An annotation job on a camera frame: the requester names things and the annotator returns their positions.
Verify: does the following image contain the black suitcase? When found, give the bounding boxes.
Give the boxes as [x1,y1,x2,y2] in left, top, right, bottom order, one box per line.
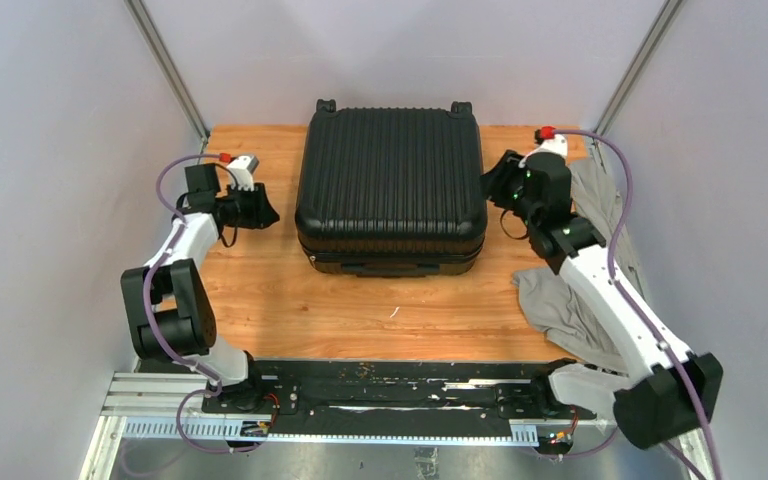
[294,99,488,277]

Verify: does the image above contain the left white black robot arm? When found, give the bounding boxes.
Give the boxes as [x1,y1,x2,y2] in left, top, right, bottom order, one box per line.
[120,154,280,413]

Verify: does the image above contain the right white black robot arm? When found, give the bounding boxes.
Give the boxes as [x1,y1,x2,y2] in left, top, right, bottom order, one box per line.
[481,150,723,449]

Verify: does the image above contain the grey shirt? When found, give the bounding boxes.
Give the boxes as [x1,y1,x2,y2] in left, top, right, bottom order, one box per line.
[512,160,627,374]

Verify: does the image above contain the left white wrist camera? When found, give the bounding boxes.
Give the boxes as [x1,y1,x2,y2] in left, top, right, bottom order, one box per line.
[219,153,260,192]

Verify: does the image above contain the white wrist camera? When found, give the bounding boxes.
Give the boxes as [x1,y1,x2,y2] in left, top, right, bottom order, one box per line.
[518,126,569,168]
[219,153,260,192]

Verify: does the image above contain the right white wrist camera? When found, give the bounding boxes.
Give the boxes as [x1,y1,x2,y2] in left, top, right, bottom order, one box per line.
[518,126,569,168]

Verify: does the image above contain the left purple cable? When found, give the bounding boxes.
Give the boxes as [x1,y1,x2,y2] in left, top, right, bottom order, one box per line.
[141,153,259,456]

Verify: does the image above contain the purple cable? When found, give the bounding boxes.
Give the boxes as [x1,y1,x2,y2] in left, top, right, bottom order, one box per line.
[542,129,724,480]
[141,153,259,456]

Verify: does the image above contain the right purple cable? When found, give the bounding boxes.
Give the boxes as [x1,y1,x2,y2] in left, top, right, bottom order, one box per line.
[542,129,724,480]

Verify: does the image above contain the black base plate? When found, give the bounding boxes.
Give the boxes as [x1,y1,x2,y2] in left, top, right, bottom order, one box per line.
[138,357,599,439]

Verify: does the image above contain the aluminium rail frame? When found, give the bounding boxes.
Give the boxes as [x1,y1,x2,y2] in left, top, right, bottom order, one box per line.
[81,373,617,479]

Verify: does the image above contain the left aluminium corner post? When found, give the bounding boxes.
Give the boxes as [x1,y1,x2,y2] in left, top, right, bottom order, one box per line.
[124,0,210,146]

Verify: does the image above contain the aluminium corner post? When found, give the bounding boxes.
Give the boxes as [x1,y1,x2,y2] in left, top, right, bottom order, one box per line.
[594,0,685,135]
[124,0,210,146]

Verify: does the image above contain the right aluminium corner post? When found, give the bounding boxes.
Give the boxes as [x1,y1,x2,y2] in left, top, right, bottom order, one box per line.
[594,0,685,135]

